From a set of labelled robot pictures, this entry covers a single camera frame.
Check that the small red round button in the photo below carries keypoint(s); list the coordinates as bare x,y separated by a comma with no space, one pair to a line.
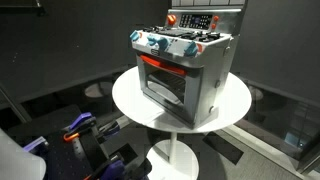
213,26
216,18

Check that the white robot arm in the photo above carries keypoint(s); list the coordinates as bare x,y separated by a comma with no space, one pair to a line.
18,160

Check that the toy oven door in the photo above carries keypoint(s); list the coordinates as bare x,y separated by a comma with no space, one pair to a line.
193,96

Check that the blue stove knob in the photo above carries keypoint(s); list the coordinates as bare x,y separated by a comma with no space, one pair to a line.
163,43
191,49
134,35
152,40

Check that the silver toy stove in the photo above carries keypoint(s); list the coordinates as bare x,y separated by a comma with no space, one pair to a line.
213,73

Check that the black stove griddle plate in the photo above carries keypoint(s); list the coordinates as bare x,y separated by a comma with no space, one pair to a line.
175,32

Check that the black burner grate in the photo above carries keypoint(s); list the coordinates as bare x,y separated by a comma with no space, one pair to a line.
150,29
207,36

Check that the dark blue clamp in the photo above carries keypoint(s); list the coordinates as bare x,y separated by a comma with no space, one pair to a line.
115,170
110,128

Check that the red toy tomato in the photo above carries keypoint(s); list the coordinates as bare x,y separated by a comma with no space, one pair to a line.
171,19

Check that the black stove keypad panel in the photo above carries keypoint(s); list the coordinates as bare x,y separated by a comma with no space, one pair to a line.
196,21

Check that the white table pedestal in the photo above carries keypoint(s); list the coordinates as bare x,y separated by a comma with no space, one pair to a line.
172,156

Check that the purple plastic bracket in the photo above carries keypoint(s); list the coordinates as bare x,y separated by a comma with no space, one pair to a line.
34,143

